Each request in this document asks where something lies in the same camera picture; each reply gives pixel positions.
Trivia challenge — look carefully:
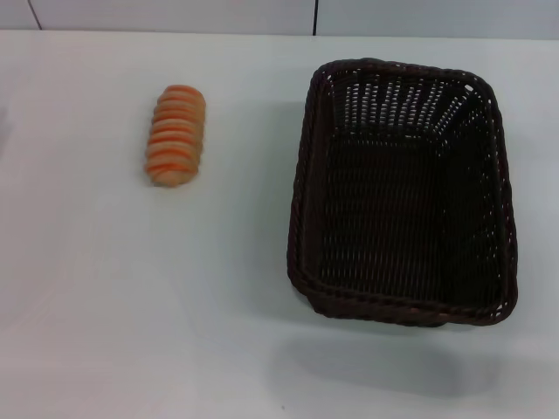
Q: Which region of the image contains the black woven wicker basket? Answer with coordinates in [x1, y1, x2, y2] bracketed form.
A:
[286, 56, 521, 328]

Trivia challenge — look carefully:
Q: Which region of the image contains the orange striped bread loaf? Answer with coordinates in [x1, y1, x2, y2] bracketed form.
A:
[145, 84, 207, 189]

